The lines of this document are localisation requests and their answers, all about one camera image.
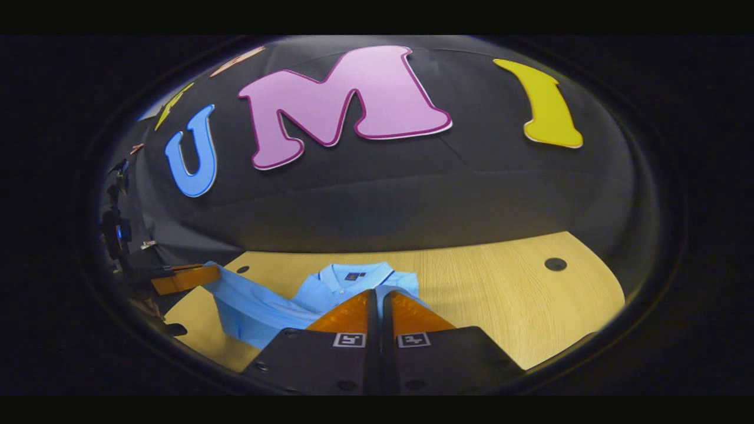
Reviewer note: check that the light blue T-shirt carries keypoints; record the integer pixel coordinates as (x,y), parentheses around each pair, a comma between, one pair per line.
(259,306)

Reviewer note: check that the black backdrop cloth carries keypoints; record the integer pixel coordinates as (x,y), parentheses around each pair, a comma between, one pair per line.
(412,194)

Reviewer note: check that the silver backdrop clip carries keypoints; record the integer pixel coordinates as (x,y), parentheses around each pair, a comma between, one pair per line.
(147,244)

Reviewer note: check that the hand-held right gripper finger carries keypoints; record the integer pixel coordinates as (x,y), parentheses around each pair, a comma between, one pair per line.
(386,312)
(371,312)

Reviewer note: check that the copper backdrop clip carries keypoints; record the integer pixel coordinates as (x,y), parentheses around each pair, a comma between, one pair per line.
(136,148)

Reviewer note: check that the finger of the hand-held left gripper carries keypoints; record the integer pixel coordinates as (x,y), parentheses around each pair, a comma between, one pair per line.
(188,278)

